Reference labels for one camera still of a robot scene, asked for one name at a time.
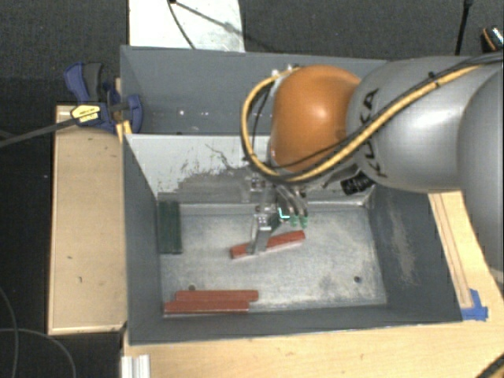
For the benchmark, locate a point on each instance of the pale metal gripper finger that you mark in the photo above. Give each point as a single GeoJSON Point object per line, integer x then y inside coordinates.
{"type": "Point", "coordinates": [253, 242]}
{"type": "Point", "coordinates": [264, 240]}

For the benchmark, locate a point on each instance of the red-brown block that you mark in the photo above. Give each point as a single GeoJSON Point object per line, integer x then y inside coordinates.
{"type": "Point", "coordinates": [204, 307]}
{"type": "Point", "coordinates": [216, 295]}
{"type": "Point", "coordinates": [287, 240]}

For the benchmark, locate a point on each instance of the grey metal bin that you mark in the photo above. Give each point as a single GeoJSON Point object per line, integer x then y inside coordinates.
{"type": "Point", "coordinates": [275, 278]}

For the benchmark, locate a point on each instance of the dark green flat block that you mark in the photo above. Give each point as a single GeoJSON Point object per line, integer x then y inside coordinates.
{"type": "Point", "coordinates": [164, 227]}
{"type": "Point", "coordinates": [176, 227]}

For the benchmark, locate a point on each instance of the pale wood board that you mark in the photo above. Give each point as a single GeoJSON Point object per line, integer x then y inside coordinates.
{"type": "Point", "coordinates": [86, 227]}

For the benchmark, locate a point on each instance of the black cylinder on white bracket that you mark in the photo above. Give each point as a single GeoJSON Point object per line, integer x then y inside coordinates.
{"type": "Point", "coordinates": [356, 185]}

